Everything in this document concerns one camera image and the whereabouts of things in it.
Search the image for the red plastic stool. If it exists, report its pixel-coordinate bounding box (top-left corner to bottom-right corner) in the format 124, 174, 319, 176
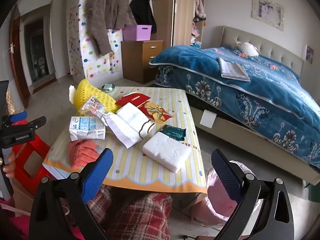
11, 120, 52, 182

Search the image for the colourful clothes pile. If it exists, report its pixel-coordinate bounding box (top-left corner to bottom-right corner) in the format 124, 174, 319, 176
190, 21, 202, 47

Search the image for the polka dot white board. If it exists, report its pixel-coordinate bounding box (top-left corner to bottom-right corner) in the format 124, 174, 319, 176
66, 0, 124, 78

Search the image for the yellow foam fruit net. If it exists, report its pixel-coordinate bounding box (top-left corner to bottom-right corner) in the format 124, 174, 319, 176
75, 79, 120, 117

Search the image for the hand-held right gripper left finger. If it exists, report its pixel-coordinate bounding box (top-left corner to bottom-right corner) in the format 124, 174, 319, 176
29, 148, 114, 240

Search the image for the beige upholstered bed frame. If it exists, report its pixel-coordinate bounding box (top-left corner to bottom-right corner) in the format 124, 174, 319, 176
194, 25, 320, 188

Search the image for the red yellow figure package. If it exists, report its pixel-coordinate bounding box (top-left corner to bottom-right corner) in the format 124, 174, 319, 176
137, 102, 174, 125

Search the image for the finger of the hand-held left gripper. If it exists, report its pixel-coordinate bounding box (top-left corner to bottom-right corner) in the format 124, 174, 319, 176
24, 116, 47, 132
2, 111, 27, 128

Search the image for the white blue milk carton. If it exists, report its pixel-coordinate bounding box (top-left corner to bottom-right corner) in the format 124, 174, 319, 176
69, 116, 107, 141

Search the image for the red paper envelope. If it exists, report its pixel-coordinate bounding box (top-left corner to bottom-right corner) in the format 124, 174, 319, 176
115, 92, 152, 107

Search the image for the wooden nightstand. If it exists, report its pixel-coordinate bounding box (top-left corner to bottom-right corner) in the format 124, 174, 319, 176
121, 40, 164, 84

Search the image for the brown wooden door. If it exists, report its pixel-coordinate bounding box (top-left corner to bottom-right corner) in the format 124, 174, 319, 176
9, 4, 32, 109

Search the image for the pink hanging garment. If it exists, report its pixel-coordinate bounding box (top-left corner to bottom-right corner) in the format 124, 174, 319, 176
194, 0, 206, 18

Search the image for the white pillow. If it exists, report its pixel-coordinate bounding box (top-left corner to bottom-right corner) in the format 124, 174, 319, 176
234, 41, 260, 57

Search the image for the brown cardboard box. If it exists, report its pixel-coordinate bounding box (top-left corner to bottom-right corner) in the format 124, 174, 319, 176
10, 180, 38, 217

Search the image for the white hanging card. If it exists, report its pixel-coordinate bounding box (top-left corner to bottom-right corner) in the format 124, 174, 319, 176
199, 109, 217, 128

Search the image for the orange knitted cloth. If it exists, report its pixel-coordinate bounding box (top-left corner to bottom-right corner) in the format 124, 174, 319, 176
69, 139, 103, 169

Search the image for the cartoon print snack wrapper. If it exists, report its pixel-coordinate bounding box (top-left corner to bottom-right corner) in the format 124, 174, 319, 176
80, 94, 105, 117

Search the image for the person's left hand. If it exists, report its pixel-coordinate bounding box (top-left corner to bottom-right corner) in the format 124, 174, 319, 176
1, 152, 17, 179

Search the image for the dark green wrapper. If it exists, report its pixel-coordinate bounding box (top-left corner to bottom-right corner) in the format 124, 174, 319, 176
160, 125, 187, 141

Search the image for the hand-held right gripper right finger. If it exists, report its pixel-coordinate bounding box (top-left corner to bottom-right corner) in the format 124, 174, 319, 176
211, 149, 294, 240

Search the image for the pink trash bag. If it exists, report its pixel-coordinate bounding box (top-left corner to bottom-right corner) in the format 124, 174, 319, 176
191, 160, 265, 227

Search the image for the person's plaid pants leg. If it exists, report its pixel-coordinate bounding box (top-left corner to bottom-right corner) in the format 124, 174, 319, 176
85, 185, 173, 240

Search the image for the wooden wardrobe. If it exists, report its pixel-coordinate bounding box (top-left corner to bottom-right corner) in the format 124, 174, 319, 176
142, 0, 208, 47

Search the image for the wall poster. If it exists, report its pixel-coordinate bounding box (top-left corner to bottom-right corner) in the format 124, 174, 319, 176
251, 0, 285, 32

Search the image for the small wall picture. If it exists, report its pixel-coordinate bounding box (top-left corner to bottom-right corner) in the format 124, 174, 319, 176
304, 45, 314, 64

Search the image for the blue floral blanket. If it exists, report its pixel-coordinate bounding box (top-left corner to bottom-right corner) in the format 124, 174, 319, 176
149, 45, 320, 168

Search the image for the purple plastic basket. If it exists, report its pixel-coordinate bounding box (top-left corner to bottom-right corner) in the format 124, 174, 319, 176
122, 24, 153, 41

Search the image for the torn white cardboard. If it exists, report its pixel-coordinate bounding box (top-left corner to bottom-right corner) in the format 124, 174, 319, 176
101, 112, 144, 148

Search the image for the brown padded coat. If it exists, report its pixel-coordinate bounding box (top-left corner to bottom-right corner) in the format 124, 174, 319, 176
86, 0, 135, 55

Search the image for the white toilet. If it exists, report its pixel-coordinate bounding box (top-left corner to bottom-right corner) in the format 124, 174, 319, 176
37, 56, 48, 75

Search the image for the white foam block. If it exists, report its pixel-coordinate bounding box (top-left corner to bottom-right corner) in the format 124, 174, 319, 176
142, 131, 192, 173

